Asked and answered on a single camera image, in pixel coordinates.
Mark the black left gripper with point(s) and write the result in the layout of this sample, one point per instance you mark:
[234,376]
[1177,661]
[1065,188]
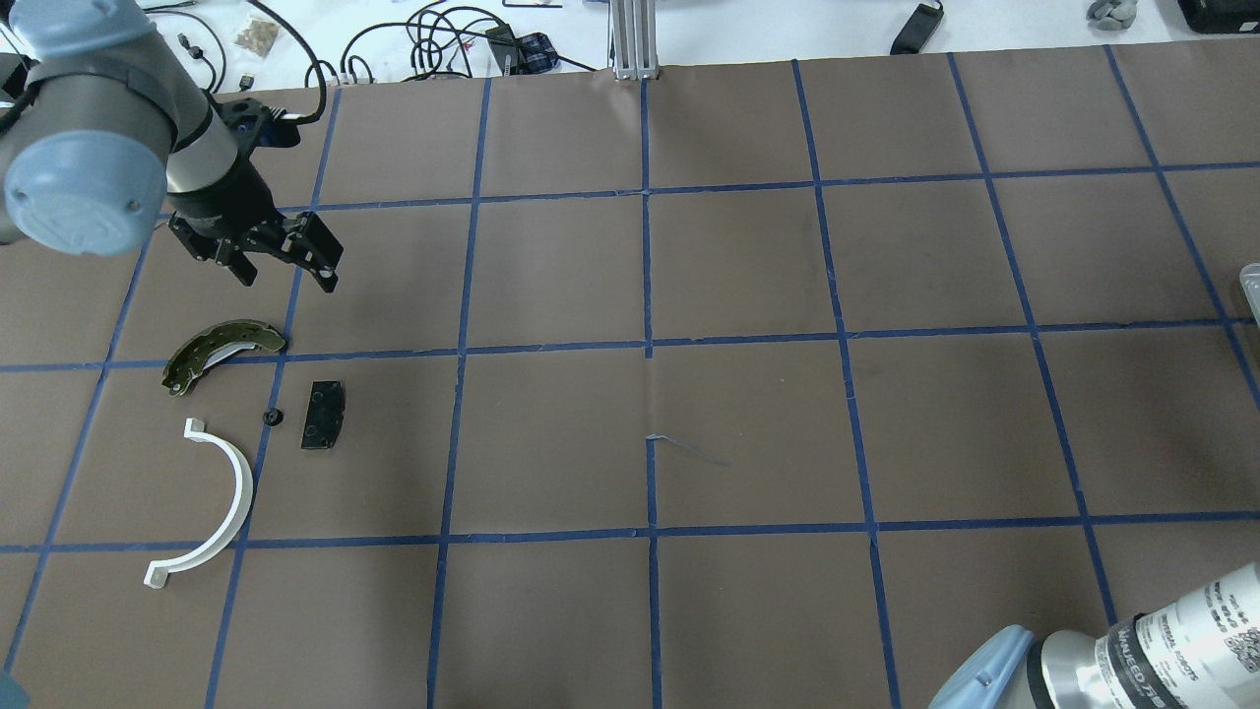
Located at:
[223,204]

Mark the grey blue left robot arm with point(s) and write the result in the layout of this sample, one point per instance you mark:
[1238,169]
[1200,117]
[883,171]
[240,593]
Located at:
[110,128]

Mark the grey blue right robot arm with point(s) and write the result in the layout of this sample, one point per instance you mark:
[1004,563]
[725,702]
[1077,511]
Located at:
[1198,652]

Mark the dark green brake shoe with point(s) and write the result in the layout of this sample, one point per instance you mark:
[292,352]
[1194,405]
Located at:
[214,345]

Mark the small black brake pad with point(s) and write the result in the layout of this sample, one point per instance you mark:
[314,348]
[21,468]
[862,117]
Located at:
[324,415]

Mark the black power adapter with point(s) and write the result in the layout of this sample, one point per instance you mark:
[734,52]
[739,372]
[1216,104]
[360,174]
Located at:
[918,29]

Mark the white curved plastic bracket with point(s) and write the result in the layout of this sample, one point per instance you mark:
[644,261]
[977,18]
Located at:
[231,498]

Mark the aluminium frame post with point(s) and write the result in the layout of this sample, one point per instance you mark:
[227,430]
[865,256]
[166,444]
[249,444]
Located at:
[633,40]

